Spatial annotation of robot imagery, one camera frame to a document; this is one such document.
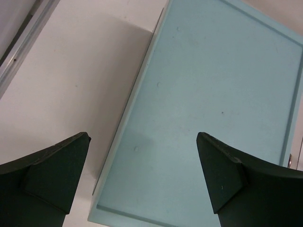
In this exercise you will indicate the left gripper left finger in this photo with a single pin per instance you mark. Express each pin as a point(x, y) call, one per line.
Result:
point(38, 190)

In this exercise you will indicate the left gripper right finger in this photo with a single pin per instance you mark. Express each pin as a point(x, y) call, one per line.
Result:
point(246, 191)

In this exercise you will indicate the teal makeup organizer box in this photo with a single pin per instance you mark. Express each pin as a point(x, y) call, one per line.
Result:
point(214, 66)

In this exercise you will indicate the aluminium table edge rail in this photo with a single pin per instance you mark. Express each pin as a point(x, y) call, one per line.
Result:
point(21, 22)

